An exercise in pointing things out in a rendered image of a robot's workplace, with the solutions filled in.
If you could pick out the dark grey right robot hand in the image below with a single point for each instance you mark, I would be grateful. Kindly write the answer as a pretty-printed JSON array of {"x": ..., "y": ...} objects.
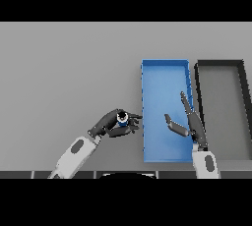
[{"x": 196, "y": 125}]

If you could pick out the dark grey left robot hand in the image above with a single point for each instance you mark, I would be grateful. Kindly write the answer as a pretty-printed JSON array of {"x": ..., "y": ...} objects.
[{"x": 108, "y": 122}]

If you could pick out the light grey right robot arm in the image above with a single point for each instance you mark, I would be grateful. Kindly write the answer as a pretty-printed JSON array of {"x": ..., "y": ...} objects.
[{"x": 205, "y": 163}]

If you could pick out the dark grey bin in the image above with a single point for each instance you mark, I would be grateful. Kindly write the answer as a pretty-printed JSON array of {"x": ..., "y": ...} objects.
[{"x": 224, "y": 105}]

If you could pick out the blue bin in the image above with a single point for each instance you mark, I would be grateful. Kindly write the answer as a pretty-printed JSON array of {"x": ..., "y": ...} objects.
[{"x": 164, "y": 105}]

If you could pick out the blue pipe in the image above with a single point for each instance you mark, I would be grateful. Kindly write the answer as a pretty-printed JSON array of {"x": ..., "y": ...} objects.
[{"x": 122, "y": 119}]

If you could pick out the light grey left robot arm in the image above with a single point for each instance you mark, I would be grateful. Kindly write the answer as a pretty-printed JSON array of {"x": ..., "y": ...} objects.
[{"x": 75, "y": 156}]

